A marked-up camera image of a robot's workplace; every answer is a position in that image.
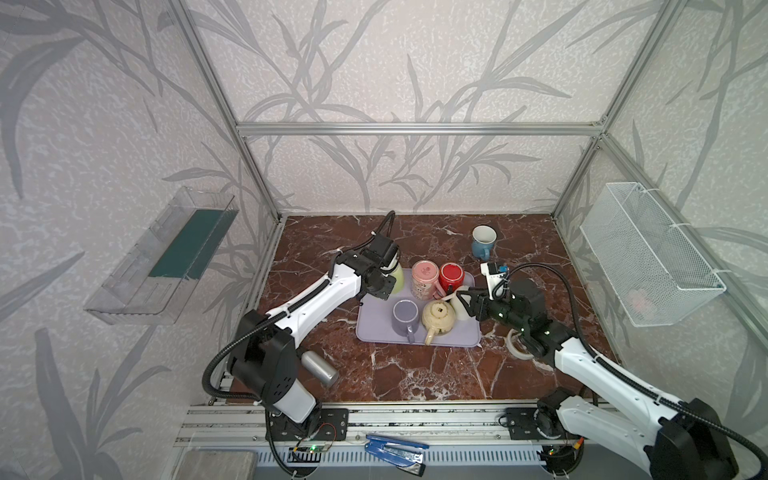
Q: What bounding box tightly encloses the purple mug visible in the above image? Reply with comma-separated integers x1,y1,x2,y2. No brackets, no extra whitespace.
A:
391,299,420,344

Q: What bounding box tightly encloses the blue stapler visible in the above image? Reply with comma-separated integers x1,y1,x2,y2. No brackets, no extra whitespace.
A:
365,434,429,477

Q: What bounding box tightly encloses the clear plastic wall bin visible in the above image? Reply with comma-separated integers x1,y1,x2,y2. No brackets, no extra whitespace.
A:
84,186,239,326

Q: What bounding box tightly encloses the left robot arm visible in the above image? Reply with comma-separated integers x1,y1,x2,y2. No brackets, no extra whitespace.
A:
201,233,399,425

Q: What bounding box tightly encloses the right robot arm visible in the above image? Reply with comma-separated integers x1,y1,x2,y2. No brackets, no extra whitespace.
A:
455,280,767,479

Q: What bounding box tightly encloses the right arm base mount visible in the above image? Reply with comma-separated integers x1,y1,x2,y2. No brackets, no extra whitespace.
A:
497,405,565,440

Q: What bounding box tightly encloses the red mug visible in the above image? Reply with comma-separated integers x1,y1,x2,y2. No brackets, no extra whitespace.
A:
439,262,465,295

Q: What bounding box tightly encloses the aluminium frame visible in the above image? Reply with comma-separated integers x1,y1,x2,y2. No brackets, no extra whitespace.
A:
167,0,768,463

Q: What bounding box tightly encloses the lavender plastic tray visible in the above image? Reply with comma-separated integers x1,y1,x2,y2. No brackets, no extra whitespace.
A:
356,269,481,348

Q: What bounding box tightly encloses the clear tape roll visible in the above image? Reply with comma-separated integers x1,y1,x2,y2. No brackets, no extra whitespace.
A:
505,330,534,361

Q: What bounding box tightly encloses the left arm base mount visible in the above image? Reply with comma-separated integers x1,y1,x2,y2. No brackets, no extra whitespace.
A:
266,407,350,442

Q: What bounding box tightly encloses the blue mug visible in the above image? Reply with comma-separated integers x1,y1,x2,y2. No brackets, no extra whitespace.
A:
471,225,497,262

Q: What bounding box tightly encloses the light green mug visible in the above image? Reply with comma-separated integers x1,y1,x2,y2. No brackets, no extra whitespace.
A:
389,263,405,295

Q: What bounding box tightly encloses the silver metal can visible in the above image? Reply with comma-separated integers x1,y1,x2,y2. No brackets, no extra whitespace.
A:
300,350,339,388

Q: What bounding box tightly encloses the white wire basket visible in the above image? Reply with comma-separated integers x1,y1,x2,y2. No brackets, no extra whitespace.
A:
580,182,727,328

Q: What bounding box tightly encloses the white mug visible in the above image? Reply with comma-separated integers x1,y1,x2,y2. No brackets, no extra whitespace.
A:
443,286,474,321

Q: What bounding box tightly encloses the pink patterned mug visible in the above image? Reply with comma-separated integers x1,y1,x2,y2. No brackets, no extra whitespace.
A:
411,260,446,301

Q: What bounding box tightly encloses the green circuit board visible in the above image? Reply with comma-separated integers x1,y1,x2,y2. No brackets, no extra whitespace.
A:
289,442,333,464

